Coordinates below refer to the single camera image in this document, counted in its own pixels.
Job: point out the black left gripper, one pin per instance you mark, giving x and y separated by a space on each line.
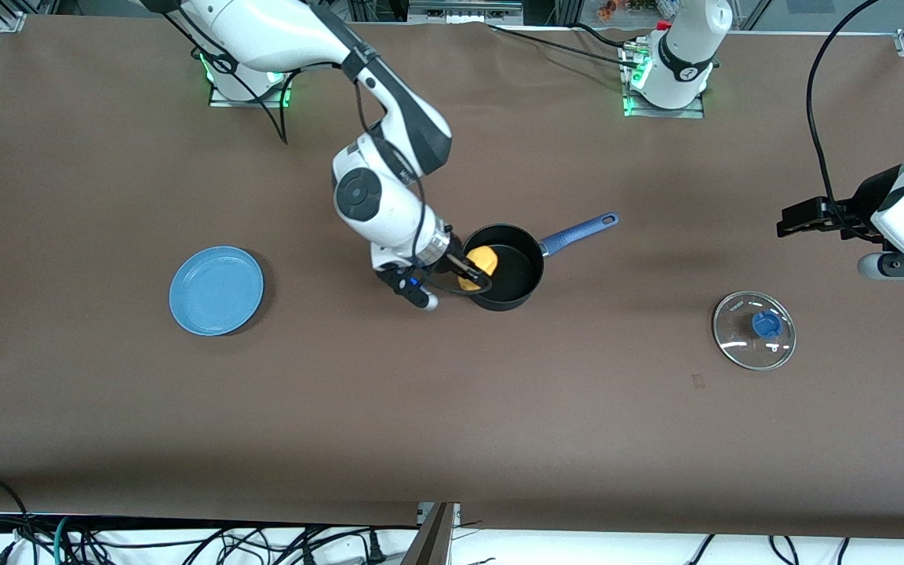
868 202

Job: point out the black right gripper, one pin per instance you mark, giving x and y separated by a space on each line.
456 257

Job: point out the yellow potato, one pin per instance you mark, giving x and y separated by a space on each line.
483 259

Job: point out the glass lid with blue knob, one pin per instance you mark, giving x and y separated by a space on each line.
766 323

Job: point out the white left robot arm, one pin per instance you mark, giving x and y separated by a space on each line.
683 55

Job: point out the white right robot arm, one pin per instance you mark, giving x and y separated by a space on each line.
373 196

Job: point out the brown table cover sheet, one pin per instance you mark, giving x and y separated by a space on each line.
421 408

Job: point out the blue round plate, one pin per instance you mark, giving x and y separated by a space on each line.
216 290

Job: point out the black power plug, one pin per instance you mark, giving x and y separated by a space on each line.
374 549

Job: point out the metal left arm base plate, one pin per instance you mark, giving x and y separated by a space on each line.
695 112

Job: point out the silver metal rail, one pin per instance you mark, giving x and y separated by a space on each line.
464 12

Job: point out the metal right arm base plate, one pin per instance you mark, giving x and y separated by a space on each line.
279 99

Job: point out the aluminium frame strut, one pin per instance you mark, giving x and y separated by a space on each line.
432 541

